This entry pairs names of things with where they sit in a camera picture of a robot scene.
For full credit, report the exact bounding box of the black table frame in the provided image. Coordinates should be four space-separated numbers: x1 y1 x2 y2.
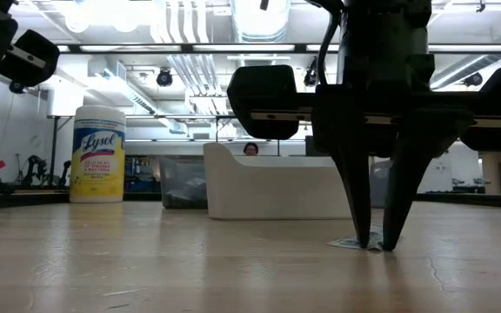
0 190 501 210

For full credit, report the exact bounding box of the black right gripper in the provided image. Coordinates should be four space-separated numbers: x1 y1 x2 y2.
226 47 501 253

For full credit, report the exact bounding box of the black monitor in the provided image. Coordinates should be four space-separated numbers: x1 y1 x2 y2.
304 135 324 157

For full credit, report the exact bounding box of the silver ventilation duct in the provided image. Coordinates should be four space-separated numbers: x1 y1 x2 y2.
230 0 291 67

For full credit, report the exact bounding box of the black hanging camera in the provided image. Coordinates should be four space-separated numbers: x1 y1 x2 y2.
303 56 320 88

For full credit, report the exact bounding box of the grey translucent plastic bin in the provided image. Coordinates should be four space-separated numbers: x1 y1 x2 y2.
369 158 391 209
159 156 208 209

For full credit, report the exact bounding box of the white plastic bin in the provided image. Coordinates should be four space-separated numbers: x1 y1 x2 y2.
202 142 354 221

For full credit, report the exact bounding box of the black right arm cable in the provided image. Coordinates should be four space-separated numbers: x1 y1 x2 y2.
306 0 345 87

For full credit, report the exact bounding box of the white pillar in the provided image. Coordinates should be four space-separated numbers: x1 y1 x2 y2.
418 151 452 194

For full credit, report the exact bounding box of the Lysol wipes canister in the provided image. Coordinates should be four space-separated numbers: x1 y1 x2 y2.
69 105 127 204

